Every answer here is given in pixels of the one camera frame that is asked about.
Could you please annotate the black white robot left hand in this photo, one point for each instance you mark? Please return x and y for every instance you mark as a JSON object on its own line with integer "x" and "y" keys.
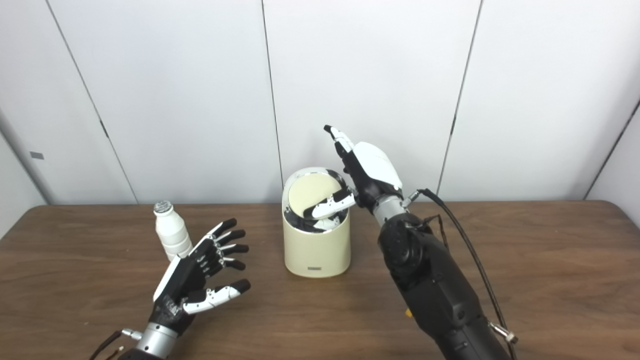
{"x": 182, "y": 285}

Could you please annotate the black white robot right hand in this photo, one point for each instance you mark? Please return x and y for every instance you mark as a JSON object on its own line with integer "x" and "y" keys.
{"x": 375, "y": 167}

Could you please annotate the small white plastic bottle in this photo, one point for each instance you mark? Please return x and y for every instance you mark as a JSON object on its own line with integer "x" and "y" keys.
{"x": 172, "y": 235}

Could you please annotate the round cream bin lid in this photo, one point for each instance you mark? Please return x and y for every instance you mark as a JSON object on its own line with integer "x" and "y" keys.
{"x": 310, "y": 192}

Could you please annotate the cream-colored bin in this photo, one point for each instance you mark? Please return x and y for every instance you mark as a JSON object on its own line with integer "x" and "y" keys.
{"x": 316, "y": 252}

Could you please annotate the black silver robot left arm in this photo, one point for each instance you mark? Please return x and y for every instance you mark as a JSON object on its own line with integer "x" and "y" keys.
{"x": 156, "y": 341}

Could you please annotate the black silver robot right arm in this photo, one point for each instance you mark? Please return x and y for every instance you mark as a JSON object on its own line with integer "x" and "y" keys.
{"x": 435, "y": 285}

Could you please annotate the small grey wall tag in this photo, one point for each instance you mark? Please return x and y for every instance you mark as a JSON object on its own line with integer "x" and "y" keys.
{"x": 36, "y": 155}

